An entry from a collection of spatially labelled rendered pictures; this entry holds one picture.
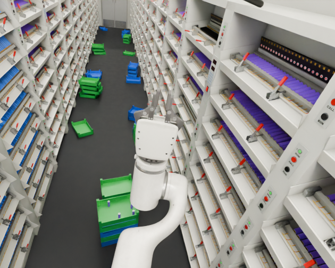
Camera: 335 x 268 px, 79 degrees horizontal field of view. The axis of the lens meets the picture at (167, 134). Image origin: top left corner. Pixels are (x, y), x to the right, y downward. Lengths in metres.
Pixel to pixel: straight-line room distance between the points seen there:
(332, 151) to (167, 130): 0.44
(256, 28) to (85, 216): 1.98
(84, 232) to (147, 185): 1.62
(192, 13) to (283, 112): 1.22
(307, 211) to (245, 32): 0.84
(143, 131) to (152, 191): 0.17
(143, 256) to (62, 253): 1.59
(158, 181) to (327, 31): 0.58
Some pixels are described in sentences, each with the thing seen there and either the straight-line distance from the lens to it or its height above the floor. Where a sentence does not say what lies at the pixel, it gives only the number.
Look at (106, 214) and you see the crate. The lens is 1.80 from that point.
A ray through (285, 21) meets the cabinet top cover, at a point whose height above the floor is 1.80.
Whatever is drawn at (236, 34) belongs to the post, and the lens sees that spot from 1.18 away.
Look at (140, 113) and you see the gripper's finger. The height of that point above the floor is 1.60.
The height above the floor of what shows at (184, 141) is 0.77.
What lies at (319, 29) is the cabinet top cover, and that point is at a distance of 0.74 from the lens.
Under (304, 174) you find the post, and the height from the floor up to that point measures 1.46.
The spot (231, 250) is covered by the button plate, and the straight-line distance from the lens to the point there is 1.18.
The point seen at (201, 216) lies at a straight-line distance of 1.58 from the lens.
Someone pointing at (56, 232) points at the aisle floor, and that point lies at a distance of 2.18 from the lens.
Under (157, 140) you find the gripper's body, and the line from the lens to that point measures 0.49.
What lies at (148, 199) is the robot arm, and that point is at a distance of 0.58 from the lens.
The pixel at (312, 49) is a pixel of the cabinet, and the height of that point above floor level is 1.72.
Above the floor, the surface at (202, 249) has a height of 0.36.
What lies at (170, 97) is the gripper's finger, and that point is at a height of 1.65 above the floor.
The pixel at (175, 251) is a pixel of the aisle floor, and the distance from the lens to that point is 2.05.
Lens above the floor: 1.86
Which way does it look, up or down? 37 degrees down
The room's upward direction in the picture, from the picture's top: 10 degrees clockwise
